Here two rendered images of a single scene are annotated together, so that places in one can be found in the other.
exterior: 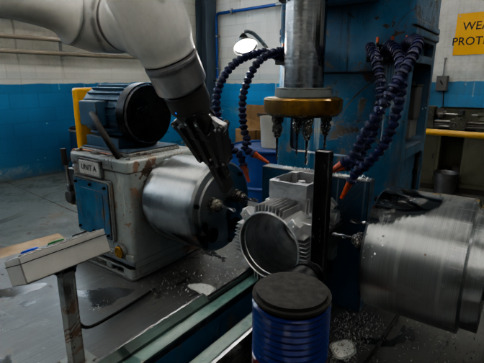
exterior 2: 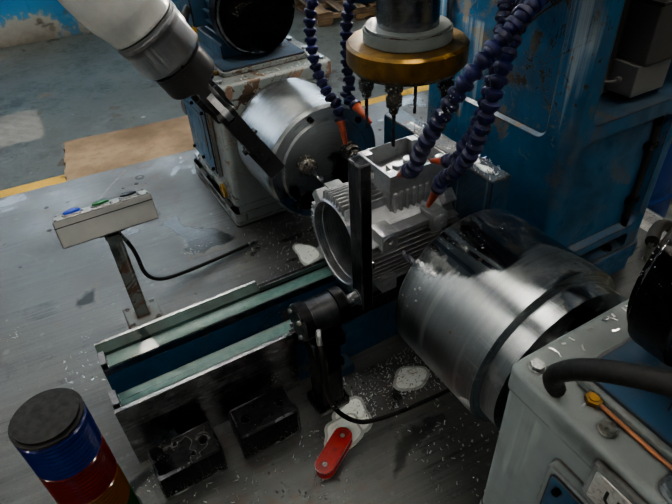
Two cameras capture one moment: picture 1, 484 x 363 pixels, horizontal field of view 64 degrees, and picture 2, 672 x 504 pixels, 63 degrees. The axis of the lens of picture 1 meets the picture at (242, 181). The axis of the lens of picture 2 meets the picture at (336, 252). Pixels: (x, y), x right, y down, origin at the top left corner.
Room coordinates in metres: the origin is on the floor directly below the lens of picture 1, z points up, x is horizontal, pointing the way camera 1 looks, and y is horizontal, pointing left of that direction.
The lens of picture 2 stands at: (0.12, -0.39, 1.60)
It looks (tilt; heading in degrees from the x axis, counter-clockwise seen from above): 39 degrees down; 26
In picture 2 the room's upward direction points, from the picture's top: 4 degrees counter-clockwise
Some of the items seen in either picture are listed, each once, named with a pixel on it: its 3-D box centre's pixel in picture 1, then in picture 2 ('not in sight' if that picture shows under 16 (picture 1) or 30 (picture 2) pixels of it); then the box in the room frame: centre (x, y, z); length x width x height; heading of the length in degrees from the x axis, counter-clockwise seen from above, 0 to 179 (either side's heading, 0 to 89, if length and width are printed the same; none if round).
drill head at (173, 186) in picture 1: (184, 197); (294, 137); (1.09, 0.17, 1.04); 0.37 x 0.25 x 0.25; 54
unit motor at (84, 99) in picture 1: (113, 150); (226, 53); (1.23, 0.41, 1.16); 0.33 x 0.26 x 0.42; 54
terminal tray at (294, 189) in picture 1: (299, 191); (402, 172); (0.91, -0.14, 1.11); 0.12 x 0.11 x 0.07; 143
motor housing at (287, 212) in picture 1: (289, 232); (383, 224); (0.88, -0.12, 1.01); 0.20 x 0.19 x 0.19; 143
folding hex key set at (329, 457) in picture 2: not in sight; (334, 452); (0.54, -0.16, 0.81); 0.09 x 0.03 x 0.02; 174
